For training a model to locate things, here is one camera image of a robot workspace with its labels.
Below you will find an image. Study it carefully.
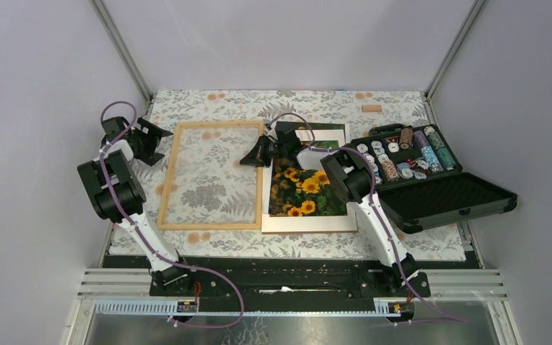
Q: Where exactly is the small wooden block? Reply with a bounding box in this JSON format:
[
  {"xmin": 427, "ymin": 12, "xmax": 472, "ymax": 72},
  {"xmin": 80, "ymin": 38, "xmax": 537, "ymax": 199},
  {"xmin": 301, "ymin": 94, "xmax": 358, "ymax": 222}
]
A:
[{"xmin": 362, "ymin": 104, "xmax": 382, "ymax": 113}]

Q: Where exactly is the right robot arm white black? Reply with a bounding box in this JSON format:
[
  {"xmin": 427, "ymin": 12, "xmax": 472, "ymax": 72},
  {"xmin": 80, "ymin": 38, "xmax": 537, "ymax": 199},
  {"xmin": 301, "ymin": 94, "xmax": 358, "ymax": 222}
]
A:
[{"xmin": 239, "ymin": 128, "xmax": 430, "ymax": 300}]

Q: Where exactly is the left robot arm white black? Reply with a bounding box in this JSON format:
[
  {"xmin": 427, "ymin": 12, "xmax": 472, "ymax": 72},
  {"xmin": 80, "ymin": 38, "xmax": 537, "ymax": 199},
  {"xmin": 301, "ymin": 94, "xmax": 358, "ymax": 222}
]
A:
[{"xmin": 77, "ymin": 116, "xmax": 199, "ymax": 295}]

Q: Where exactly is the wooden picture frame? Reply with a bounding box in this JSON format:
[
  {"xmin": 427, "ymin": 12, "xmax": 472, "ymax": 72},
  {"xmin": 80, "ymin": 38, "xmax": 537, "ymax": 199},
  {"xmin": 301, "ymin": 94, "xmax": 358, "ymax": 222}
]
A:
[{"xmin": 157, "ymin": 121, "xmax": 264, "ymax": 231}]

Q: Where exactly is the purple chip stack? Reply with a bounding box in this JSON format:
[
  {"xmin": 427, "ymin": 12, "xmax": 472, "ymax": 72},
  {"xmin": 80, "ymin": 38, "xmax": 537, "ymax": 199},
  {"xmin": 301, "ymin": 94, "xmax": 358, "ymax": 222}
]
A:
[{"xmin": 413, "ymin": 130, "xmax": 430, "ymax": 149}]

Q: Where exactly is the floral tablecloth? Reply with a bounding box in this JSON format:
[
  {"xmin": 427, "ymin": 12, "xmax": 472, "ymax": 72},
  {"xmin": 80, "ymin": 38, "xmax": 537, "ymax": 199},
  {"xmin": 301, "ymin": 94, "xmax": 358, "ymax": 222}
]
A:
[{"xmin": 108, "ymin": 90, "xmax": 467, "ymax": 262}]

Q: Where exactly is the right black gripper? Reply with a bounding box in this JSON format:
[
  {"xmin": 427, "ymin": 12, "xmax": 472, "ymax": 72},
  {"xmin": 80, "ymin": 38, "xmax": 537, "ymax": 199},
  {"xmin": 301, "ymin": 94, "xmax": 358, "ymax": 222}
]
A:
[{"xmin": 239, "ymin": 135, "xmax": 288, "ymax": 169}]

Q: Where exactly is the black poker chip case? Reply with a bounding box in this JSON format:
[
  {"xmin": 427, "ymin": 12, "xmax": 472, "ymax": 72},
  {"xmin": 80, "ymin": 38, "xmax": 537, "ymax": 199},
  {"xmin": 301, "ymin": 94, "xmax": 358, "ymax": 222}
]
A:
[{"xmin": 351, "ymin": 124, "xmax": 518, "ymax": 234}]

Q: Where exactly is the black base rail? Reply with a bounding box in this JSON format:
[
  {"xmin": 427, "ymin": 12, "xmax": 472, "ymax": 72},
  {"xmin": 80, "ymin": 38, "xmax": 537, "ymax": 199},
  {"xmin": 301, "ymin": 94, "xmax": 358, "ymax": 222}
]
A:
[{"xmin": 149, "ymin": 257, "xmax": 431, "ymax": 311}]

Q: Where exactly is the green chip stack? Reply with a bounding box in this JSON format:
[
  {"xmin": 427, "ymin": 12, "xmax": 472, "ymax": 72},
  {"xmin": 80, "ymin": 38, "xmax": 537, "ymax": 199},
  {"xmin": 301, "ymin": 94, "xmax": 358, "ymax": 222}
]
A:
[{"xmin": 424, "ymin": 126, "xmax": 456, "ymax": 170}]

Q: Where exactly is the sunflower photo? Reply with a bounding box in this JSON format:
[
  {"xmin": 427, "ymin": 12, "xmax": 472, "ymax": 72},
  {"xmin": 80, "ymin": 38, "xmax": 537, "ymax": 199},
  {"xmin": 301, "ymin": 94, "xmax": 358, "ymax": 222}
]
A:
[{"xmin": 268, "ymin": 139, "xmax": 349, "ymax": 218}]

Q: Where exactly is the brown chip stack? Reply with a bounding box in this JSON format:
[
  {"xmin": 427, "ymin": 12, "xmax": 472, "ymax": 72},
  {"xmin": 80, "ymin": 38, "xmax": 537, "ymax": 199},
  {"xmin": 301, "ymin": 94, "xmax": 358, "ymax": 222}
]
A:
[{"xmin": 399, "ymin": 127, "xmax": 413, "ymax": 150}]

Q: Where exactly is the blue chip stack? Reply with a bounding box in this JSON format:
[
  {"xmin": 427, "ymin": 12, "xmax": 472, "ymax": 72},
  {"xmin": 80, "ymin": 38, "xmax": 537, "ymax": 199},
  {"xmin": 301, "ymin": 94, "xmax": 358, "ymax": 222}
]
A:
[{"xmin": 420, "ymin": 145, "xmax": 443, "ymax": 173}]

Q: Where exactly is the dark green photo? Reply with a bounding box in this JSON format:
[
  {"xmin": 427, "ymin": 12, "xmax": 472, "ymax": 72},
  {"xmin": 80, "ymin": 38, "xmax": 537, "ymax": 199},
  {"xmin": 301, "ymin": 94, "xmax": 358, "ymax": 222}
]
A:
[{"xmin": 275, "ymin": 121, "xmax": 346, "ymax": 132}]

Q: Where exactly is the white mat board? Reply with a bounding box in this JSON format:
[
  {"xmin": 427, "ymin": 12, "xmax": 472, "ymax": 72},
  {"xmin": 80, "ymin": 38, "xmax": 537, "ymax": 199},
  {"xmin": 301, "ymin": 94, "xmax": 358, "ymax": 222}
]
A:
[{"xmin": 262, "ymin": 125, "xmax": 357, "ymax": 231}]

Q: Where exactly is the grey slotted cable duct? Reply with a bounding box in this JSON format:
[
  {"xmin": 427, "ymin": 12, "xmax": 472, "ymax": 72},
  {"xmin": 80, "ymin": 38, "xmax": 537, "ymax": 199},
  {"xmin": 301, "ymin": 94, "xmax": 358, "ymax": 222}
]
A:
[{"xmin": 95, "ymin": 300, "xmax": 402, "ymax": 318}]

